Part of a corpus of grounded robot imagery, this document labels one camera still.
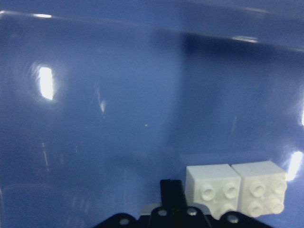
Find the white block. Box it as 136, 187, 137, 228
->
231, 161, 287, 218
185, 164, 241, 220

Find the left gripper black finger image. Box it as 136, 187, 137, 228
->
160, 179, 187, 215

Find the blue plastic tray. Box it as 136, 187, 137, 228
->
0, 0, 304, 228

